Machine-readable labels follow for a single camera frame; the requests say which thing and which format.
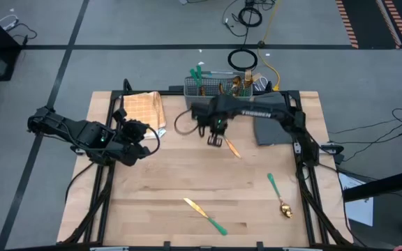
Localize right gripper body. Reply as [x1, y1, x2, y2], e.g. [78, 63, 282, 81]
[200, 116, 231, 138]

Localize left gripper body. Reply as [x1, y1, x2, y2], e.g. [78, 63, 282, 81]
[108, 131, 134, 165]

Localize grey mesh cutlery basket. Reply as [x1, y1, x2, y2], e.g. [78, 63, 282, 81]
[183, 71, 254, 112]

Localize orange checked cloth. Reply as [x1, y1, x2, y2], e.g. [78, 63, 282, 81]
[121, 91, 168, 141]

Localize grey folded cloth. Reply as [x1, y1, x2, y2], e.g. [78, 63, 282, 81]
[253, 91, 295, 147]

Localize white power strip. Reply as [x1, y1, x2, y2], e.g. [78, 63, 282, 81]
[0, 13, 20, 31]

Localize white paper sheet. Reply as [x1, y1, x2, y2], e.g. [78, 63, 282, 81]
[338, 172, 375, 227]

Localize black desk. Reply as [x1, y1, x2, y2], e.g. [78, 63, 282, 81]
[341, 166, 402, 204]

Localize black mat orange striped edges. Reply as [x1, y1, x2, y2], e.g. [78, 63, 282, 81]
[334, 0, 402, 50]

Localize black camera cable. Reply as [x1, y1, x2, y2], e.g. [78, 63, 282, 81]
[144, 124, 161, 157]
[173, 107, 202, 137]

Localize black aluminium table frame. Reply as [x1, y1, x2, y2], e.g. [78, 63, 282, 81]
[57, 78, 355, 251]

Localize black coiled cable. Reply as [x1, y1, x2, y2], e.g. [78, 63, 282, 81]
[237, 6, 263, 28]
[227, 47, 259, 73]

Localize yellow cable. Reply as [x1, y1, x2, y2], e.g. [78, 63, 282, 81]
[255, 0, 281, 92]

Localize white metal bracket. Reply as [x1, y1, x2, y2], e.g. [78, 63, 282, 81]
[282, 246, 323, 251]
[89, 246, 131, 251]

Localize thin black cable white plug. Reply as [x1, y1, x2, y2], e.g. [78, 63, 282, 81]
[221, 0, 249, 38]

